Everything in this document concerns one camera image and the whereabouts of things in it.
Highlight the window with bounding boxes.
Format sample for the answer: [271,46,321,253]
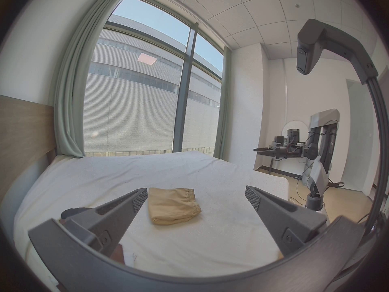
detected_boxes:
[83,0,225,157]

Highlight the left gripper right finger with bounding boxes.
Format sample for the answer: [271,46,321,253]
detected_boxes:
[245,186,328,258]

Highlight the tan shorts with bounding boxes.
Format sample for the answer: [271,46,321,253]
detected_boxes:
[148,187,202,225]

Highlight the bed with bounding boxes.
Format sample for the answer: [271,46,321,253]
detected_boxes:
[0,95,289,288]

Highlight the black garment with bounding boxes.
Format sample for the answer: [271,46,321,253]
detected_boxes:
[61,207,89,220]

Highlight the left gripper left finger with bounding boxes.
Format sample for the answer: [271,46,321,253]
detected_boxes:
[65,188,149,258]

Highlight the grey small table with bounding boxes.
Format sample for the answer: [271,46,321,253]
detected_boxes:
[255,149,306,176]

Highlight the brown shorts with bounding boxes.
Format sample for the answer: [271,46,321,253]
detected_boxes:
[58,219,126,266]

